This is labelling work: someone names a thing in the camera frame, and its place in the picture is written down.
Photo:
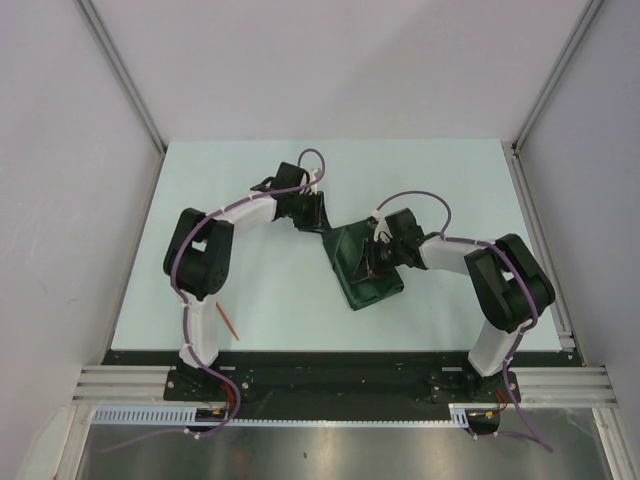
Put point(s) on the orange plastic fork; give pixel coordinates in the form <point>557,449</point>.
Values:
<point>227,321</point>

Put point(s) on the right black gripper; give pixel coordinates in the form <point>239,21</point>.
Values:
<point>367,261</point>

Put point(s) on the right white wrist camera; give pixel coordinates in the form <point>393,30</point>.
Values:
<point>381,229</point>

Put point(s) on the right aluminium table rail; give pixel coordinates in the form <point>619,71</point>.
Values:
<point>535,229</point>

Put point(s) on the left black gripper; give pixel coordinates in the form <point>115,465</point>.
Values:
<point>317,220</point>

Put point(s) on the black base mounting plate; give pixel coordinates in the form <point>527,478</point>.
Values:
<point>338,386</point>

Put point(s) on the front aluminium extrusion rail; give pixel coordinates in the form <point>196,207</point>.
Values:
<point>540,387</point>

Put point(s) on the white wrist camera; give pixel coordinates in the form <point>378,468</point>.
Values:
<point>381,229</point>
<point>311,180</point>

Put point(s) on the white slotted cable duct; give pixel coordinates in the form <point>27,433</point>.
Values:
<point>204,418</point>

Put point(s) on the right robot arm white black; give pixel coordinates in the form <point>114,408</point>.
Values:
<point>511,288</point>

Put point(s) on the dark green cloth napkin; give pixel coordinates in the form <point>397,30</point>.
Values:
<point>355,259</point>

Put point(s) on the right aluminium frame post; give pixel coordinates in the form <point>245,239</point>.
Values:
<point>564,60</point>

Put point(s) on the aluminium frame post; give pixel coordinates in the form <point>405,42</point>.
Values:
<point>564,60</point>
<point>115,61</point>

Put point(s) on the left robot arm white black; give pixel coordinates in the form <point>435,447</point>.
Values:
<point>198,258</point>

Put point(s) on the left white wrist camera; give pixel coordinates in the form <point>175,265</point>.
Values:
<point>311,180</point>

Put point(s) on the left aluminium frame post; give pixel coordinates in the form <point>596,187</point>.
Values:
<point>115,61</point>

